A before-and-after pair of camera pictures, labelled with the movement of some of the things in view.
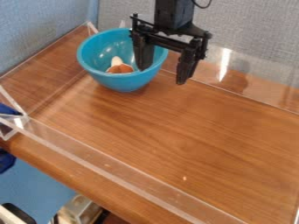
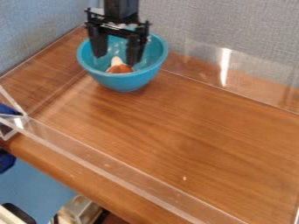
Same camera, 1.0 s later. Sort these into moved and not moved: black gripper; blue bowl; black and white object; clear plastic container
Moved: black gripper
Not moved: black and white object; blue bowl; clear plastic container
